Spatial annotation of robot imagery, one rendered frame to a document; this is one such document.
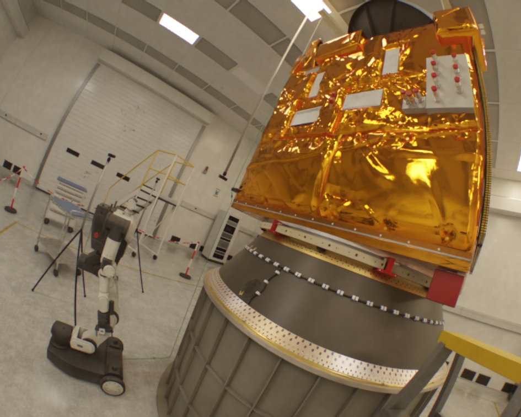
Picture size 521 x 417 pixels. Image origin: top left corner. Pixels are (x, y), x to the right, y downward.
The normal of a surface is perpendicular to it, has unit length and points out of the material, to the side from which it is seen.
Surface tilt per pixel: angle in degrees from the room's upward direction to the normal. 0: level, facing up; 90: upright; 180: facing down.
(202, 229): 90
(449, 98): 90
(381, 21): 132
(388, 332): 62
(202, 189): 90
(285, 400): 90
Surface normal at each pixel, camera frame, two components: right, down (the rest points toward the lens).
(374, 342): 0.05, -0.59
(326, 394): -0.26, -0.22
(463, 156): -0.72, -0.20
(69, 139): 0.59, 0.15
